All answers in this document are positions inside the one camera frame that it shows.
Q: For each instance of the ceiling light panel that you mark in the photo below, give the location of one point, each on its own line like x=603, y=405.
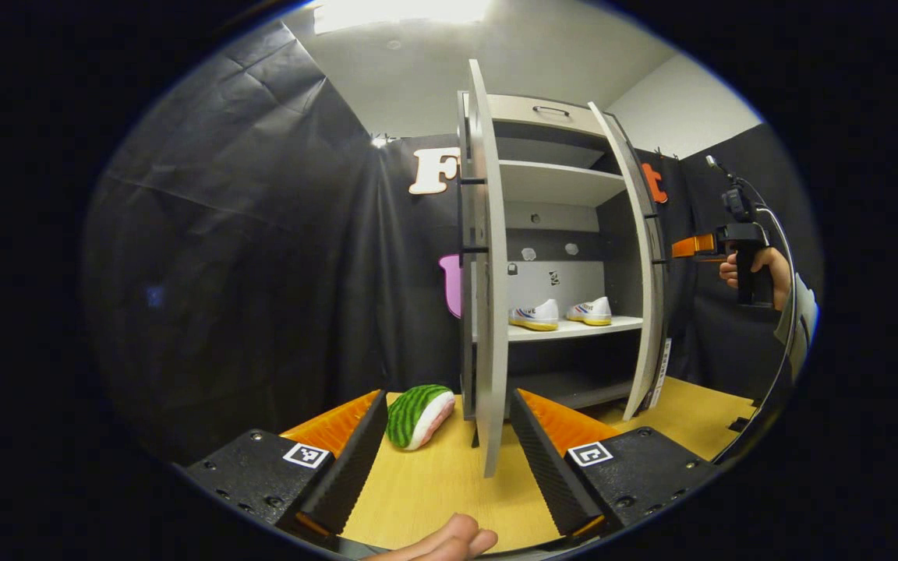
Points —
x=402, y=12

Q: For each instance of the white cabinet drawer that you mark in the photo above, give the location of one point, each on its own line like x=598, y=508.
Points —
x=511, y=113

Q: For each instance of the white shoe cabinet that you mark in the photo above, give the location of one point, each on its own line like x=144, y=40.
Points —
x=558, y=183

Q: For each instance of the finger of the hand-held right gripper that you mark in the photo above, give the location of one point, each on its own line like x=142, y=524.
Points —
x=691, y=245

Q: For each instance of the white canvas shoe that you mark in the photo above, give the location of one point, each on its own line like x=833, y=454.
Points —
x=593, y=312
x=536, y=315

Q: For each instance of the small black clip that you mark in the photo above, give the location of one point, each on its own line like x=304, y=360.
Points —
x=739, y=425

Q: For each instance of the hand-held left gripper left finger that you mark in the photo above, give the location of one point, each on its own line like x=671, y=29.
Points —
x=351, y=467

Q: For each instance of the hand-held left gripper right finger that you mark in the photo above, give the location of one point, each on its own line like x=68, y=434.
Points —
x=546, y=467

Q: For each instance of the watermelon plush toy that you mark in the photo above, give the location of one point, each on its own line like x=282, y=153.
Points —
x=414, y=413

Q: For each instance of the white cabinet door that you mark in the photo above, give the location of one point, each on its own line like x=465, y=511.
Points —
x=492, y=312
x=644, y=257

